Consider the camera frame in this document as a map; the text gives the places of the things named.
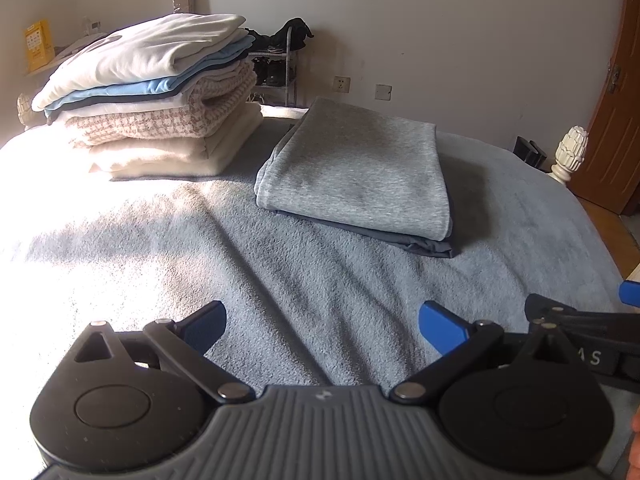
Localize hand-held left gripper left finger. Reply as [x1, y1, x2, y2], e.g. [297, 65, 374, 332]
[75, 301, 256, 404]

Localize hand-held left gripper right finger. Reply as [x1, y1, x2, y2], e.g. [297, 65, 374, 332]
[390, 300, 576, 406]

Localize light grey sweatpants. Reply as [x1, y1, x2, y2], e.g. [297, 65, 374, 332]
[253, 96, 455, 242]

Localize pile of folded clothes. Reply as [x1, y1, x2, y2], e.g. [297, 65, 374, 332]
[43, 35, 257, 112]

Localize grey bed blanket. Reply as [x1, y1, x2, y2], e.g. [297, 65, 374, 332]
[0, 104, 637, 480]

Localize wooden door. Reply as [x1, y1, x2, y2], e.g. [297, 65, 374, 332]
[564, 0, 640, 217]

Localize beige folded garment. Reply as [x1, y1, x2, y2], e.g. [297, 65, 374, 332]
[87, 102, 264, 182]

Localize metal door latch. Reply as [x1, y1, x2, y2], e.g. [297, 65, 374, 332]
[605, 59, 623, 95]

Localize dark shoes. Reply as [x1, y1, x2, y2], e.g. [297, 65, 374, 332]
[251, 57, 287, 87]

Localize metal shoe rack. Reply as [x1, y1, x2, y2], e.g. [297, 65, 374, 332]
[246, 25, 302, 109]

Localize cream folded garment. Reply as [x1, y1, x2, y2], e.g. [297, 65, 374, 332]
[31, 12, 249, 112]

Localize white desk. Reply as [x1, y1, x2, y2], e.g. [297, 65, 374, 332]
[22, 35, 108, 79]

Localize black jacket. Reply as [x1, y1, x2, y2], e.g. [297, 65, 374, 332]
[246, 17, 316, 54]

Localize yellow box on desk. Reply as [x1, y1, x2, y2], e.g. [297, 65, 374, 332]
[22, 19, 55, 74]

